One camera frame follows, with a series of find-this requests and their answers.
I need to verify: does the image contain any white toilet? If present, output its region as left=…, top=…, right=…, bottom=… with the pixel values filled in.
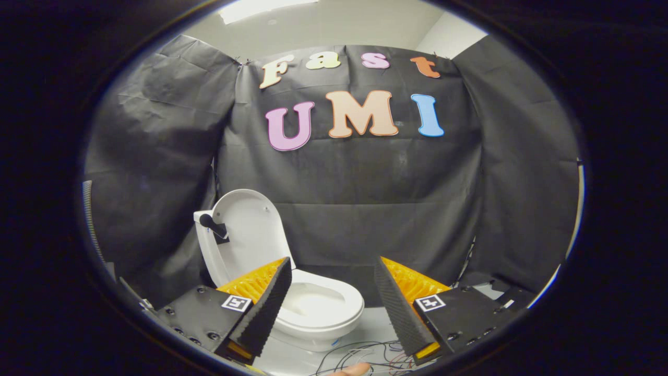
left=194, top=210, right=365, bottom=353

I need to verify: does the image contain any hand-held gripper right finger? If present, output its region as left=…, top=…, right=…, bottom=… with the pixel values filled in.
left=373, top=256, right=523, bottom=366

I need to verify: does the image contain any black backdrop cloth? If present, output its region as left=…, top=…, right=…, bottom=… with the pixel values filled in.
left=83, top=34, right=581, bottom=310

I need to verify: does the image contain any tangle of thin cables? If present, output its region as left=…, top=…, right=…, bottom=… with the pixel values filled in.
left=311, top=339, right=435, bottom=376

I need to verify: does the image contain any grey ribbed hose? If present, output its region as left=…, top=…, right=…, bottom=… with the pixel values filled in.
left=81, top=180, right=108, bottom=263

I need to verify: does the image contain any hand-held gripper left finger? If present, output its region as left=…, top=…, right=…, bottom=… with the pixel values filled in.
left=156, top=256, right=293, bottom=366

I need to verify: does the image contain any white toilet seat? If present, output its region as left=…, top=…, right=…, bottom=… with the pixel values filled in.
left=274, top=268, right=365, bottom=336

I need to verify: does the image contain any white toilet lid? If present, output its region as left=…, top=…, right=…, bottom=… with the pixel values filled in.
left=199, top=189, right=296, bottom=287

